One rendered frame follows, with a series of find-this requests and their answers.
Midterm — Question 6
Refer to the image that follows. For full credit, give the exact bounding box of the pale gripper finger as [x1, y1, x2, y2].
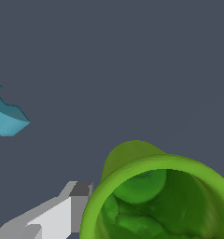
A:
[0, 180, 94, 239]

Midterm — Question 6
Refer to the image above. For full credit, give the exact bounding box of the light blue angular object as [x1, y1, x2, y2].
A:
[0, 76, 31, 137]

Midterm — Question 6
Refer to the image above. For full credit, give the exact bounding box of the green plastic cup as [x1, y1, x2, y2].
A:
[79, 139, 224, 239]

